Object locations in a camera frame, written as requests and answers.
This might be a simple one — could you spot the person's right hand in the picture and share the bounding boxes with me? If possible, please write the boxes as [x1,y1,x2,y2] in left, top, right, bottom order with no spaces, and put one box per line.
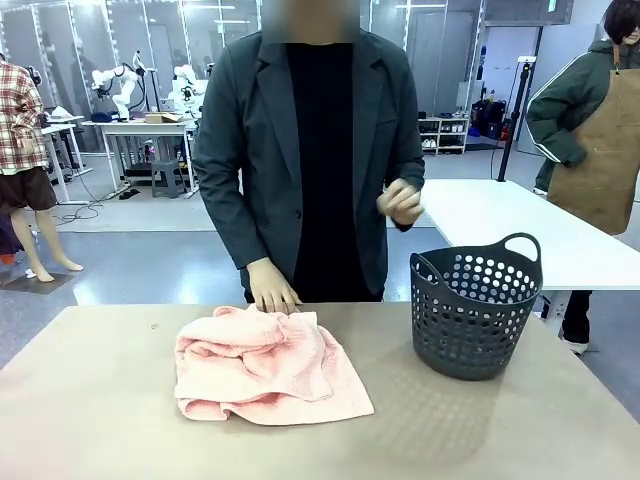
[248,257,304,316]

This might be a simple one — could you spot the person's left hand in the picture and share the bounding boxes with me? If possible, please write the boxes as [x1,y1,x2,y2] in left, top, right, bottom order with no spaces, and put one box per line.
[375,177,426,233]

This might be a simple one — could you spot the pink herringbone towel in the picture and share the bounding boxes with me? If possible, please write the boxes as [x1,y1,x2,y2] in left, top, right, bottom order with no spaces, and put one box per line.
[173,304,376,427]

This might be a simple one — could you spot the person's right forearm grey sleeve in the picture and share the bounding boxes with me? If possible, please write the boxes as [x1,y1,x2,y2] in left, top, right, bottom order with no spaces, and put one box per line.
[202,184,272,274]

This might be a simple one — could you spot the white shoe rack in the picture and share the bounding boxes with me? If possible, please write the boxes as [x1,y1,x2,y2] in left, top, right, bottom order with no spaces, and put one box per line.
[417,116,471,156]

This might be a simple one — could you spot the person in grey blazer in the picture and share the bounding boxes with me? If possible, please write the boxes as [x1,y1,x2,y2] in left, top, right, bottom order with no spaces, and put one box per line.
[192,0,427,305]

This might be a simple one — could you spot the black bags pile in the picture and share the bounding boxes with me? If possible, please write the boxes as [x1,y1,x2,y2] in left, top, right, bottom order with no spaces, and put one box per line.
[471,98,510,142]

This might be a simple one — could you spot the black pole stand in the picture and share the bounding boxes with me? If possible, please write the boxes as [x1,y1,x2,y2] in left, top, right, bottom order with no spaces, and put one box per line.
[497,55,539,184]

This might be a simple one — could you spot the grey plastic stool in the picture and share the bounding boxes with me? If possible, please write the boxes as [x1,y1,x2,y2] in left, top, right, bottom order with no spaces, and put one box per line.
[150,159,183,200]

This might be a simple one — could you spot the dark grey perforated basket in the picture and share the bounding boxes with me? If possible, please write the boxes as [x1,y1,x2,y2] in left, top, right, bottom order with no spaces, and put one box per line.
[409,232,545,382]

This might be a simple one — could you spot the person in brown apron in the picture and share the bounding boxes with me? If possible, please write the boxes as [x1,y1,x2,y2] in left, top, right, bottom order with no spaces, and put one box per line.
[525,0,640,355]

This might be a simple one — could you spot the white workbench table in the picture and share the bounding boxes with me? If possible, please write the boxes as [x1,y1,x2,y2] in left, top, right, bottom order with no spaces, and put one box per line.
[91,118,200,200]

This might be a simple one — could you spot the beige mannequin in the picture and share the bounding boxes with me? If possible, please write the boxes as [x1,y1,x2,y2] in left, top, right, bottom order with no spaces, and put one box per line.
[0,167,85,284]

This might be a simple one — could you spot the brown shorts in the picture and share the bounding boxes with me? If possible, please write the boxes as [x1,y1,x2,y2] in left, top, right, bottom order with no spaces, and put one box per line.
[0,167,59,214]

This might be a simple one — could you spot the white height-adjustable desk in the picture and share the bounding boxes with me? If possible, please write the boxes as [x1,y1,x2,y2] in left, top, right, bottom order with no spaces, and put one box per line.
[41,113,95,206]

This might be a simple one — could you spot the purple garment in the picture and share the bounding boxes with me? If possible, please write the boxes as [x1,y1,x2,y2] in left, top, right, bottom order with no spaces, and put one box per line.
[0,212,25,256]

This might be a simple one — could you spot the red plaid shirt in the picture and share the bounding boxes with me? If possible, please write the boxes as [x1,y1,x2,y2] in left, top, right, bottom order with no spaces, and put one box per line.
[0,58,50,176]

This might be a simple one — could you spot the black floor cable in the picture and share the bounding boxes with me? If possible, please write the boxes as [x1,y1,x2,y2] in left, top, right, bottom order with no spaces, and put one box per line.
[52,201,101,227]

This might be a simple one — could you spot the grey mannequin base plate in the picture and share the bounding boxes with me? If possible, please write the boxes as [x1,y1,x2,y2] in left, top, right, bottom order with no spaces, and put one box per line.
[0,269,77,296]

